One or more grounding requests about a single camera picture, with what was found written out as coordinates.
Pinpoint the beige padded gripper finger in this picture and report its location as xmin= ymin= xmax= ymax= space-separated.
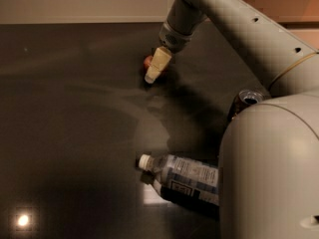
xmin=144 ymin=47 xmax=172 ymax=84

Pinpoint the red apple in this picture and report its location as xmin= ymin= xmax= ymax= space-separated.
xmin=144 ymin=56 xmax=167 ymax=84

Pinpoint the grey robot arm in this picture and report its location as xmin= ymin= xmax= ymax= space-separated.
xmin=145 ymin=0 xmax=319 ymax=239

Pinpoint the brown drink can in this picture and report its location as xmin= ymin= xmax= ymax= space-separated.
xmin=227 ymin=89 xmax=269 ymax=121

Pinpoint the clear plastic water bottle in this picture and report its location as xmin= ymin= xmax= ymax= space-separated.
xmin=138 ymin=154 xmax=219 ymax=205

